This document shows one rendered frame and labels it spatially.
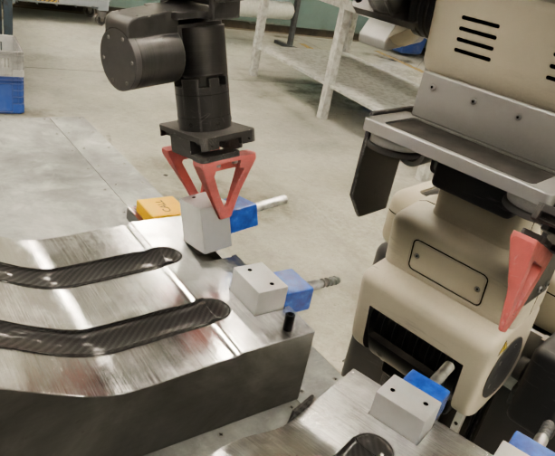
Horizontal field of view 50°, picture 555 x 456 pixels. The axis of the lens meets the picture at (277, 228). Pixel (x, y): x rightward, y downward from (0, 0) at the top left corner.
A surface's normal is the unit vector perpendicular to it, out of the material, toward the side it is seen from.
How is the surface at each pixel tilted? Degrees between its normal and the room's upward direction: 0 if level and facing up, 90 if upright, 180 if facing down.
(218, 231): 79
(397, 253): 98
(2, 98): 91
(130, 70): 95
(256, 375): 90
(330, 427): 0
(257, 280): 0
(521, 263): 85
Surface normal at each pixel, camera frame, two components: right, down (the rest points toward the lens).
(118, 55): -0.67, 0.31
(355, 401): 0.18, -0.87
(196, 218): -0.81, 0.26
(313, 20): 0.43, 0.48
